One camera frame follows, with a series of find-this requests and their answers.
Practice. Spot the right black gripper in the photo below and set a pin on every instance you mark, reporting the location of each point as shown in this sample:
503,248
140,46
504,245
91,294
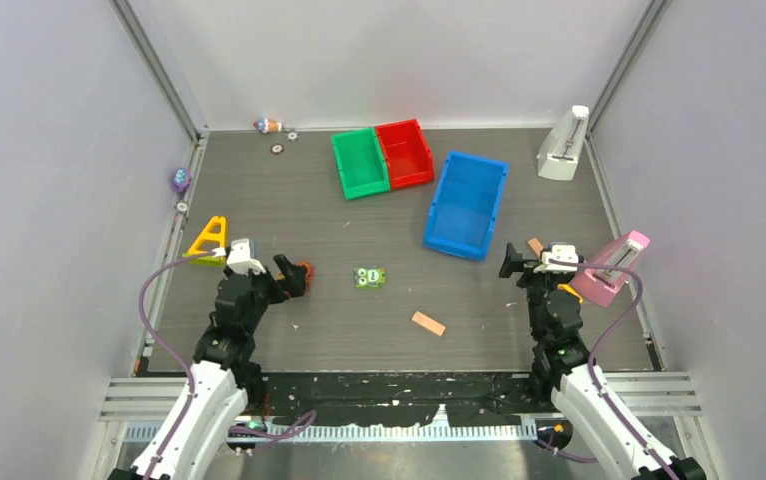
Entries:
515,263

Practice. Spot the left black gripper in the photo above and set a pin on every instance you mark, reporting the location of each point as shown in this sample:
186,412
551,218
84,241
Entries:
292,280

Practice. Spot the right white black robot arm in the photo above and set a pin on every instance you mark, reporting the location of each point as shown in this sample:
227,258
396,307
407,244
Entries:
565,373

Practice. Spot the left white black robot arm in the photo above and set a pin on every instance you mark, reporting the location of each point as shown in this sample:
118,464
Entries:
221,379

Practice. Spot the small orange block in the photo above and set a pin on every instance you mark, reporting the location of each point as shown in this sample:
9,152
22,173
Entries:
536,247

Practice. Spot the green frog toy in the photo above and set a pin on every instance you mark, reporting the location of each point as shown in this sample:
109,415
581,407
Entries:
372,277

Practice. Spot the blue plastic bin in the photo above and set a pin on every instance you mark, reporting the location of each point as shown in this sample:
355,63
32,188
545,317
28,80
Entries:
464,209

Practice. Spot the pink metronome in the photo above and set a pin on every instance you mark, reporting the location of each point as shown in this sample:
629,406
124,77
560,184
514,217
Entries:
601,285

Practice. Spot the orange wooden block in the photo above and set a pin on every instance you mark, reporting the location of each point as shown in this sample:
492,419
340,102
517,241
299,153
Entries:
428,323

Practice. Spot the white metronome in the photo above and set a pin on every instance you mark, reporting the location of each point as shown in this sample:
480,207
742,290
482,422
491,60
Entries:
559,154

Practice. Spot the green plastic bin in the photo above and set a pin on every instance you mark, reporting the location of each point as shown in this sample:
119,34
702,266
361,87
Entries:
360,163

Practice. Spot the red plastic bin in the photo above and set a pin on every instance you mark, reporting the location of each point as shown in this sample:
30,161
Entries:
408,157

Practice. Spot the purple round toy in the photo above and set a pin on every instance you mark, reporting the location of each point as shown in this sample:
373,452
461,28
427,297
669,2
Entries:
181,180

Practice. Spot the small figurine toy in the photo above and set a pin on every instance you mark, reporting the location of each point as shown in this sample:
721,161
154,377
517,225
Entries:
266,125

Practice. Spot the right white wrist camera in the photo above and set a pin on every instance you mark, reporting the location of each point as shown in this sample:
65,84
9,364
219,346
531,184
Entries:
558,258

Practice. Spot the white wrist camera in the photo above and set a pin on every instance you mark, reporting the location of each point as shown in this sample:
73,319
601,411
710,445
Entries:
241,259
558,258

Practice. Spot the right yellow triangle frame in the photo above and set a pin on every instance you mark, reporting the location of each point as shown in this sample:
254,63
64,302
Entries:
569,289

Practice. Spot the yellow triangle frame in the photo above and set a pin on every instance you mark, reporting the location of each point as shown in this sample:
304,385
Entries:
209,246
569,289

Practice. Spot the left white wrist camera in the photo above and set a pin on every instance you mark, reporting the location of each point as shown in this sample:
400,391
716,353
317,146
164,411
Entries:
241,259

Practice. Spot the left yellow triangle frame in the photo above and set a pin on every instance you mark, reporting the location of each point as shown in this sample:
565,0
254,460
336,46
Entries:
209,246

